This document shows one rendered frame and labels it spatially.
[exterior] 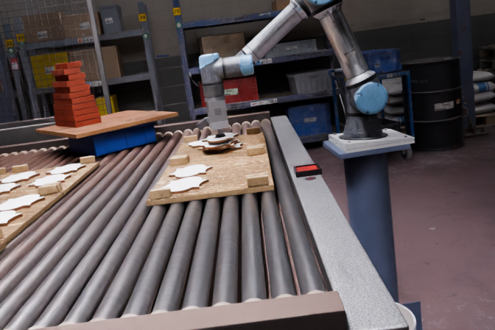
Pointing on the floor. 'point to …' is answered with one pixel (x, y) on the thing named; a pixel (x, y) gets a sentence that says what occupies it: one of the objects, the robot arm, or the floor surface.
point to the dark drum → (434, 103)
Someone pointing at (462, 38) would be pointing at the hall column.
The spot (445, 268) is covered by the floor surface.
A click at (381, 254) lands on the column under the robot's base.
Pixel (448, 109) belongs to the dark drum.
